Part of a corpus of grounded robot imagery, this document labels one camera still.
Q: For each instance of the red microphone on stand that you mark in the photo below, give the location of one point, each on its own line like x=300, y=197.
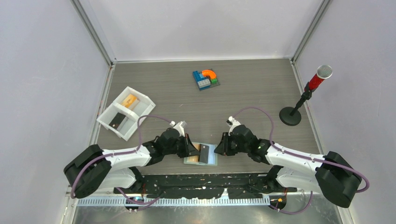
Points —
x=290, y=115

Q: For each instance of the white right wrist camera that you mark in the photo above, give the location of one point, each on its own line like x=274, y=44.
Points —
x=232, y=123

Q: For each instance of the black card in tray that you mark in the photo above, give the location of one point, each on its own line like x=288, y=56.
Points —
x=118, y=119

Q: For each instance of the colourful toy block set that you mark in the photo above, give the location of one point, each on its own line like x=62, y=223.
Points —
x=205, y=79

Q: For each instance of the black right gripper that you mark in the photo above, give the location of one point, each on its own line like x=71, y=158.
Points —
x=223, y=148

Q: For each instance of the black credit card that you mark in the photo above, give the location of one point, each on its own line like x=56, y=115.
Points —
x=204, y=153

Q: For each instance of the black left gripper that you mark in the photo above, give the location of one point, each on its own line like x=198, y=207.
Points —
x=189, y=149

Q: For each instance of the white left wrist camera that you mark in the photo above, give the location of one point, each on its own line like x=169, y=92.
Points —
x=180, y=126

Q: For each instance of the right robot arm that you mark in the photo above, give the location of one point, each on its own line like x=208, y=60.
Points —
x=330, y=175

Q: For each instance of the orange card stack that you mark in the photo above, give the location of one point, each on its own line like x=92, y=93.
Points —
x=130, y=102

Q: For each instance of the white two-compartment tray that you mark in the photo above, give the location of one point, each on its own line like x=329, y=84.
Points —
x=129, y=126

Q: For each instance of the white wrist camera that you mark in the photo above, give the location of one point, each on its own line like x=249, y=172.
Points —
x=232, y=123
x=180, y=126

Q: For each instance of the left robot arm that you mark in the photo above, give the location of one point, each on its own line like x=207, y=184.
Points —
x=96, y=168

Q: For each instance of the orange card in holder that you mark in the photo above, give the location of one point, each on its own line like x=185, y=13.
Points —
x=193, y=159

